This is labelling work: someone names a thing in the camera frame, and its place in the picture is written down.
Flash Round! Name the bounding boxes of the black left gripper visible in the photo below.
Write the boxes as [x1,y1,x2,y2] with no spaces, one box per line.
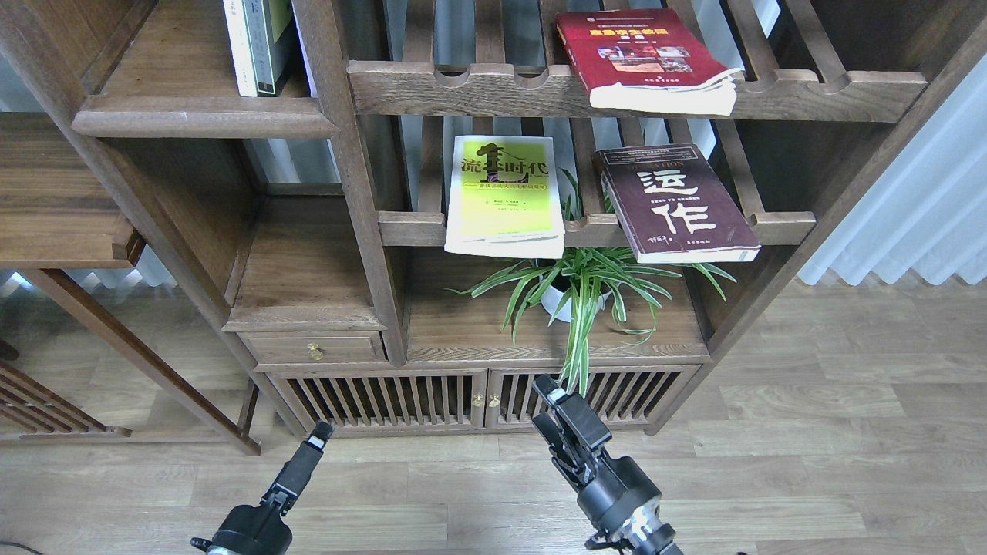
[190,421,334,554]

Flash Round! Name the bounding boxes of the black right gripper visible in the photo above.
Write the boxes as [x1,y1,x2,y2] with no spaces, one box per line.
[532,375,665,550]

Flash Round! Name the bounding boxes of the maroon book white characters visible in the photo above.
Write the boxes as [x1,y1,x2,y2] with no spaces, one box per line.
[595,143,761,264]

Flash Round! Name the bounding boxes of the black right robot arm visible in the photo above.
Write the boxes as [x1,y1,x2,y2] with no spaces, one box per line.
[533,375,681,554]

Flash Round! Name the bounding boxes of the right slatted cabinet door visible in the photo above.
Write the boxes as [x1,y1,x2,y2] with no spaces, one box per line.
[484,365,700,432]

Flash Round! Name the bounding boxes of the slatted cabinet door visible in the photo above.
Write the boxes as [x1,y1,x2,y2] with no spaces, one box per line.
[269,369,487,438]
[484,365,700,432]

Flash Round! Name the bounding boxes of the left slatted cabinet door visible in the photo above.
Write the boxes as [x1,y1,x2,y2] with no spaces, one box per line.
[269,369,487,438]

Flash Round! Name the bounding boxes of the small wooden drawer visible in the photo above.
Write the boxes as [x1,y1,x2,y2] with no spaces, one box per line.
[239,331,386,363]

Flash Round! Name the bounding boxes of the green spider plant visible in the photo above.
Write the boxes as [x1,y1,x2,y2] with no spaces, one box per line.
[449,166,737,415]

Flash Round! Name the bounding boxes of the yellow green book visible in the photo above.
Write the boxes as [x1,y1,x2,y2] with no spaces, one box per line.
[444,136,564,259]

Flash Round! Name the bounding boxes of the dark wooden bookshelf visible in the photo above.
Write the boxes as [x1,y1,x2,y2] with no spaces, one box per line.
[2,1,985,433]

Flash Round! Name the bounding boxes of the wooden slatted rack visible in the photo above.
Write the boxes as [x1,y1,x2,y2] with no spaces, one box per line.
[1,341,133,442]

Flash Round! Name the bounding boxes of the wooden side table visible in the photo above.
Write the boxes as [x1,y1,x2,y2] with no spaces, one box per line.
[1,112,261,456]

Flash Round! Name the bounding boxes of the red book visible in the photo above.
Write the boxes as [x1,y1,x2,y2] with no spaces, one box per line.
[554,9,738,116]

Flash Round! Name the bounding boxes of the white curtain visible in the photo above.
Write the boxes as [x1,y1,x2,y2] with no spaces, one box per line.
[799,60,986,285]

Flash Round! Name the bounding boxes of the grey green upright book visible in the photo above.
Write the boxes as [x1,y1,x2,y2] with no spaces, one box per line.
[243,1,294,97]

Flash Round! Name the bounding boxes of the white upright book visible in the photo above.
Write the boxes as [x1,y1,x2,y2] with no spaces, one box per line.
[223,0,258,97]

